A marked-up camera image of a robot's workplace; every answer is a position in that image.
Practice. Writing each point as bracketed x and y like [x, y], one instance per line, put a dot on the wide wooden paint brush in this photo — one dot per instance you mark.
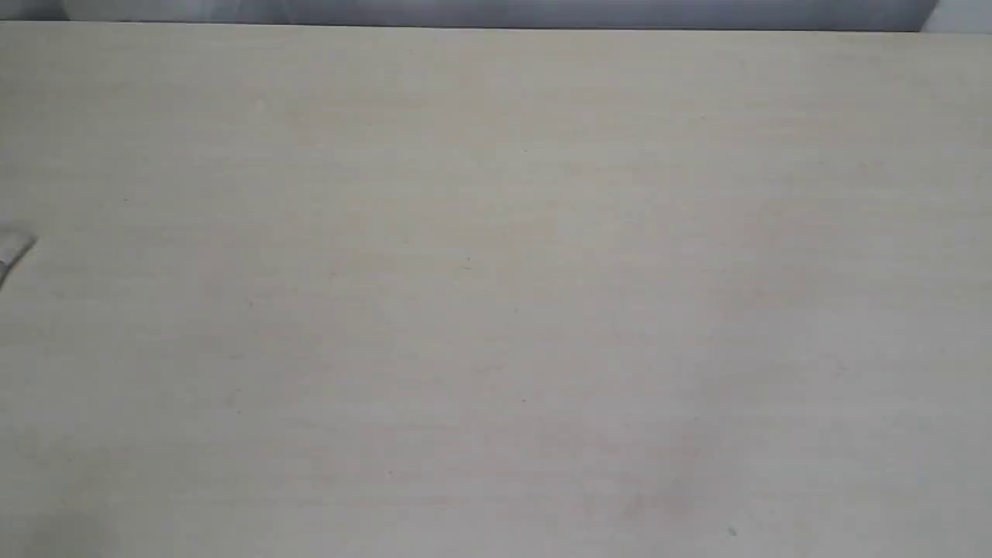
[15, 244]

